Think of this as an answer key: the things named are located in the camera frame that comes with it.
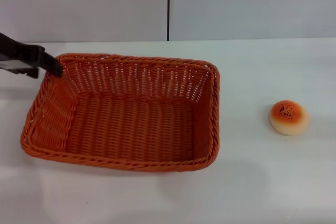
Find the orange woven plastic basket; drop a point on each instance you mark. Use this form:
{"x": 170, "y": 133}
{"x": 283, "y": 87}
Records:
{"x": 131, "y": 124}

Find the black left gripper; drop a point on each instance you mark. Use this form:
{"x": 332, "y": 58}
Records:
{"x": 23, "y": 56}

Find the round bread bun with sesame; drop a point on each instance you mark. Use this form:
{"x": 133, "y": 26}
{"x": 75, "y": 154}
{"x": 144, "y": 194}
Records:
{"x": 288, "y": 117}

